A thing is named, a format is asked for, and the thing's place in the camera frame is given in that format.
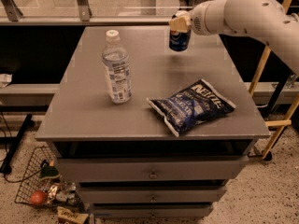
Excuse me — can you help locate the middle grey drawer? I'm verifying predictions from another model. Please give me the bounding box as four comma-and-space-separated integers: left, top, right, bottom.
78, 186, 226, 204

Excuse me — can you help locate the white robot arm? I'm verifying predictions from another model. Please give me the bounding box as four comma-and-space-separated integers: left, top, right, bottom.
169, 0, 299, 75

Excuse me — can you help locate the bottom grey drawer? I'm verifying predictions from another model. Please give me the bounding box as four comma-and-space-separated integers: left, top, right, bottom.
92, 204, 212, 218

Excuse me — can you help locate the blue kettle chip bag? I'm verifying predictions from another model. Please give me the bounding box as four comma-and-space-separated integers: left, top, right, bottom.
147, 79, 236, 137

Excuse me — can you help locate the grey drawer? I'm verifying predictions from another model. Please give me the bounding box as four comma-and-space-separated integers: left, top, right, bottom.
78, 186, 226, 204
56, 156, 249, 182
92, 204, 212, 218

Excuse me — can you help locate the green sponge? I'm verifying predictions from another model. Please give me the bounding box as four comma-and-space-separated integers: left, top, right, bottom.
39, 166, 60, 180

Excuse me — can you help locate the clear plastic water bottle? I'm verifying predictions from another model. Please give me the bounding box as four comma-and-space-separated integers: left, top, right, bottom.
102, 30, 132, 104

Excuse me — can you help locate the crumpled silver wrapper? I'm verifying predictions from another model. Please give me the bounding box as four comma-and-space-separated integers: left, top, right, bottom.
47, 183, 78, 205

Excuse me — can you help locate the metal window rail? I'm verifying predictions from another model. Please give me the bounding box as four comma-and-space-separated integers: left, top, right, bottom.
0, 16, 171, 26

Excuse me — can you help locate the blue pepsi can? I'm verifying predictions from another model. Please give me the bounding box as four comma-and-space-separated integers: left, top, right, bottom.
168, 10, 192, 52

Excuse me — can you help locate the top grey drawer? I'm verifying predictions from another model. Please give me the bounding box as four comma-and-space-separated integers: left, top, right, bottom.
56, 156, 249, 182

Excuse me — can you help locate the black wire basket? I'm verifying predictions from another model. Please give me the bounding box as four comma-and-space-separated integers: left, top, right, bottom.
15, 146, 61, 208

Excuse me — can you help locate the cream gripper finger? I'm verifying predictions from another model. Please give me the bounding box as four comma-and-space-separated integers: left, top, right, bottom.
169, 16, 191, 33

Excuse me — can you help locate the black cable on floor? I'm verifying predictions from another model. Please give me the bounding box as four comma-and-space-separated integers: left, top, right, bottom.
0, 109, 45, 184

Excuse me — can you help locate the tan snack bag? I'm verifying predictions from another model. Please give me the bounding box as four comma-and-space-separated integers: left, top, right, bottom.
57, 206, 88, 224

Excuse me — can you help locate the white crumpled paper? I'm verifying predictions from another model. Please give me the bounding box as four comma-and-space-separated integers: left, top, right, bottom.
0, 74, 12, 88

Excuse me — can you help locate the grey drawer cabinet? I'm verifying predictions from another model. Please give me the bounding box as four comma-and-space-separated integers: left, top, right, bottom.
36, 26, 268, 207

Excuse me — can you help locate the red apple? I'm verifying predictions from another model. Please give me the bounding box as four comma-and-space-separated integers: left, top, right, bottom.
30, 190, 47, 205

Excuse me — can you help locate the black table leg stand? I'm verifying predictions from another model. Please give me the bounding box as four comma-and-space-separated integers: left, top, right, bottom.
0, 114, 35, 174

